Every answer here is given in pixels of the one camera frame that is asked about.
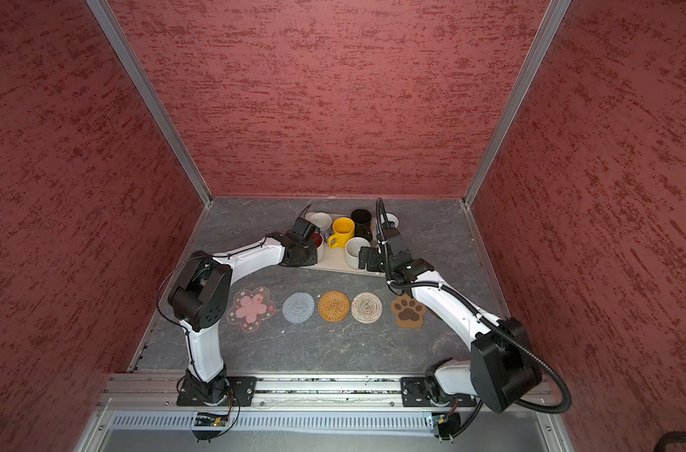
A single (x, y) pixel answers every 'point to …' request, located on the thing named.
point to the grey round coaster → (298, 307)
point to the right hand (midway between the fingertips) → (370, 259)
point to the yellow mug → (343, 229)
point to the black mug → (362, 218)
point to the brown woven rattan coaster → (334, 306)
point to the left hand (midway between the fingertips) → (310, 262)
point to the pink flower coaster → (251, 308)
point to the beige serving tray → (334, 259)
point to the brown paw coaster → (409, 313)
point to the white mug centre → (352, 250)
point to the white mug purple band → (321, 220)
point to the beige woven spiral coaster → (367, 307)
